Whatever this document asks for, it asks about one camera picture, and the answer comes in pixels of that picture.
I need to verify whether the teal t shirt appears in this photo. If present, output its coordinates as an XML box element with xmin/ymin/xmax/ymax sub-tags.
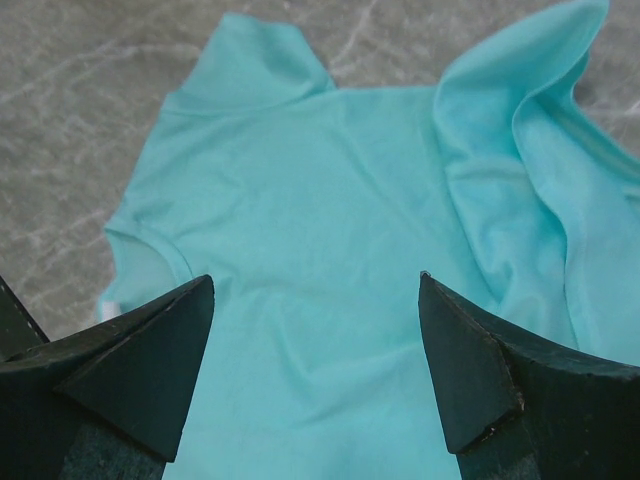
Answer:
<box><xmin>103</xmin><ymin>1</ymin><xmax>639</xmax><ymax>479</ymax></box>

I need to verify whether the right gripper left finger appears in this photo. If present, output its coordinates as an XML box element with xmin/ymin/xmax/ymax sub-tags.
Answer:
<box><xmin>1</xmin><ymin>275</ymin><xmax>214</xmax><ymax>479</ymax></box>

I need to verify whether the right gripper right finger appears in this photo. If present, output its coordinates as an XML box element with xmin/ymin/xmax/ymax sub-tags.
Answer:
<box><xmin>418</xmin><ymin>272</ymin><xmax>639</xmax><ymax>479</ymax></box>

